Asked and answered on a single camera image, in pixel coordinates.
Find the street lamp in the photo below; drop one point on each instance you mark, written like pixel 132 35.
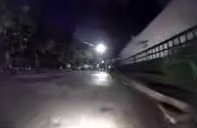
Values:
pixel 100 48

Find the dark asphalt road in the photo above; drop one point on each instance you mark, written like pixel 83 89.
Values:
pixel 72 100

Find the pale kerb strip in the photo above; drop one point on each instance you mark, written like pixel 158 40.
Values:
pixel 152 95

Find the row of dark trees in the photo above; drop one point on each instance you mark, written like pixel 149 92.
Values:
pixel 29 43

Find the pale building with railing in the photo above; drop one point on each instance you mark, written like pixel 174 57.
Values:
pixel 172 30

